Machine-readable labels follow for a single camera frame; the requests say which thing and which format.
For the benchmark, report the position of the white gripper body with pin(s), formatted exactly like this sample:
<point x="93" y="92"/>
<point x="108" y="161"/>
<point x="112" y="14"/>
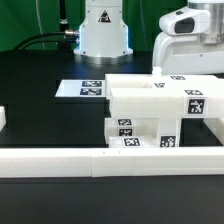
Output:
<point x="191" y="40"/>

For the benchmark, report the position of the white chair back frame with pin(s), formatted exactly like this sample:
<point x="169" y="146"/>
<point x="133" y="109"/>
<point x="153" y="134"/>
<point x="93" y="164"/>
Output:
<point x="169" y="96"/>

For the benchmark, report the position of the white chair seat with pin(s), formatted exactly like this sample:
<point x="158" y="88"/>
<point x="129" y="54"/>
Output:
<point x="126" y="127"/>

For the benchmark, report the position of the white right fence bar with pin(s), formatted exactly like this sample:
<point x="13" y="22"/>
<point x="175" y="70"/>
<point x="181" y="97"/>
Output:
<point x="216" y="126"/>

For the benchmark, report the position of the white fence bar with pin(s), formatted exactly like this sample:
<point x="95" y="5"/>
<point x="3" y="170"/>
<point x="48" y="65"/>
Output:
<point x="110" y="162"/>
<point x="216" y="126"/>

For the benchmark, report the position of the black pole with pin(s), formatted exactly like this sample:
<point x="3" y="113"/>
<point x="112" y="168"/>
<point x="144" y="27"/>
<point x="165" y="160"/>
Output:
<point x="62" y="16"/>

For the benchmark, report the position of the white base tag plate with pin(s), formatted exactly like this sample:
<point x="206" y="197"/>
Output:
<point x="81" y="88"/>

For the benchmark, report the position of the white left fence piece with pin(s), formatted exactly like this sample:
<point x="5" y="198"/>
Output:
<point x="2" y="117"/>

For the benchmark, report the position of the white front fence bar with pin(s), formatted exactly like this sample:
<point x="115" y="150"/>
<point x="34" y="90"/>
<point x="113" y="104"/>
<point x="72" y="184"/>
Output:
<point x="110" y="162"/>

